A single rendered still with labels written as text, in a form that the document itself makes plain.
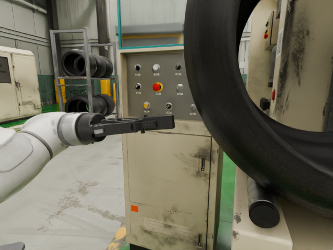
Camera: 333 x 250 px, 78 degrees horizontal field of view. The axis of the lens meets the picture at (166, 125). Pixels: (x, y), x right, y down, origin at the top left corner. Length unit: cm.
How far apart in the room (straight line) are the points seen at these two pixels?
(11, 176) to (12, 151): 5
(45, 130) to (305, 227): 63
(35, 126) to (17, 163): 11
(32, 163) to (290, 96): 70
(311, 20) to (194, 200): 91
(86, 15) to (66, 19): 109
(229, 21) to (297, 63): 42
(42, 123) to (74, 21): 1119
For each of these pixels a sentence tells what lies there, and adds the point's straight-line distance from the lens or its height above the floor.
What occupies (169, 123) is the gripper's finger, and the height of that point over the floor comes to 101.
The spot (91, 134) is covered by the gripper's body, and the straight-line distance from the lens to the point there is 53.
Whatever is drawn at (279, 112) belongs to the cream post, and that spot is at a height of 101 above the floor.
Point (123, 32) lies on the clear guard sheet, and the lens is 120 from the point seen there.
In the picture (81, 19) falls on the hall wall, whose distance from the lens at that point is 1157.
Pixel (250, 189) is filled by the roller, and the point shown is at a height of 91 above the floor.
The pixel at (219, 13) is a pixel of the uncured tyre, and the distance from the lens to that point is 32.
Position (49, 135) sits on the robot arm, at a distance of 59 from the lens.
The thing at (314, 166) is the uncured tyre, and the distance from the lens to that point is 33.
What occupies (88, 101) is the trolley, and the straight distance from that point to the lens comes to 385.
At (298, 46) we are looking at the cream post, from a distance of 71.
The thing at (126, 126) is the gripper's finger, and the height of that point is 101.
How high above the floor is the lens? 111
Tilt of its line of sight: 12 degrees down
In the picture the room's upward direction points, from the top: straight up
